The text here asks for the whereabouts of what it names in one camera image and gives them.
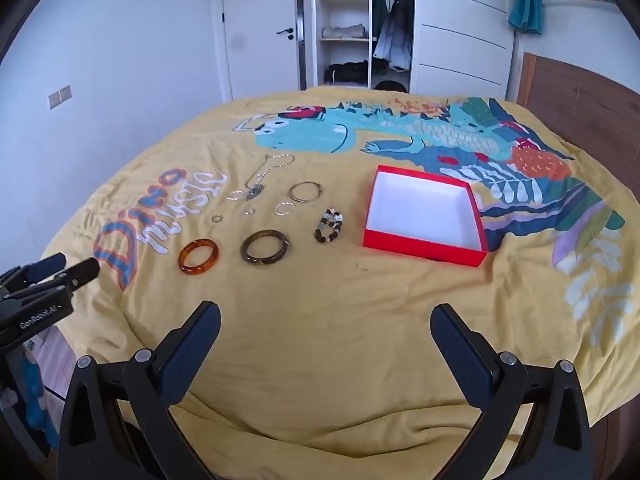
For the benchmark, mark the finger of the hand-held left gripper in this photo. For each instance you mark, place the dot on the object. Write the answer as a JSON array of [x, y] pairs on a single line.
[[82, 272], [47, 265]]

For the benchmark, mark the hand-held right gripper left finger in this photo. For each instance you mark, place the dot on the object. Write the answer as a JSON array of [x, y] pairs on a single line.
[[187, 355]]

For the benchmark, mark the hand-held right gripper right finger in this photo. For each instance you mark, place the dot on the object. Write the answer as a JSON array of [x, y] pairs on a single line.
[[462, 355]]

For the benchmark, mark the amber bangle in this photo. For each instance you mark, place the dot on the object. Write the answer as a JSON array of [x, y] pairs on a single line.
[[183, 261]]

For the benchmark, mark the dark brown bangle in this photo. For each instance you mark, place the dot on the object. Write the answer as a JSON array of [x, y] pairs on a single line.
[[245, 253]]

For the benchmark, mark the red cardboard box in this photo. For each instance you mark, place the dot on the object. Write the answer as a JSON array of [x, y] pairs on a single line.
[[420, 210]]

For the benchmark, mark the person's left hand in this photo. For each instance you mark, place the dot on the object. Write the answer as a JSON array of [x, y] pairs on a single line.
[[39, 395]]

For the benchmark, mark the yellow printed blanket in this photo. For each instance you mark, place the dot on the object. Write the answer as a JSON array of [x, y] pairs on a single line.
[[320, 340]]

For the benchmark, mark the thin gold bangle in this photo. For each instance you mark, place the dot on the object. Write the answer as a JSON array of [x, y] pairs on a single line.
[[291, 196]]

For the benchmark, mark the black bag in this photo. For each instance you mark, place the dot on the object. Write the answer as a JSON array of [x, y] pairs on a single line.
[[390, 86]]

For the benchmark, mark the wooden headboard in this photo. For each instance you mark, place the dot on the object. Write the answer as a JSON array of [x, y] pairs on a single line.
[[585, 100]]

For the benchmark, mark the folded black clothes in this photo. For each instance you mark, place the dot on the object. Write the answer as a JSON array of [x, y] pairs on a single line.
[[346, 72]]

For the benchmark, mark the white sliding wardrobe door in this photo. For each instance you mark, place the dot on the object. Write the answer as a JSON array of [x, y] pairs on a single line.
[[460, 20]]

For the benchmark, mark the hanging jackets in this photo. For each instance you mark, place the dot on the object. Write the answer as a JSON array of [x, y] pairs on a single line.
[[395, 25]]

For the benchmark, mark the folded beige clothes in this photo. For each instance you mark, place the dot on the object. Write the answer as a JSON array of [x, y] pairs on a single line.
[[345, 31]]

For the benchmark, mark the open white wardrobe shelves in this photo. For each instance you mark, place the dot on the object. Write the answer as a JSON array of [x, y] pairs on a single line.
[[342, 5]]

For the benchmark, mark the wall switch plate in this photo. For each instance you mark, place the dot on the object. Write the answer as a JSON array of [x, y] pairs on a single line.
[[60, 96]]

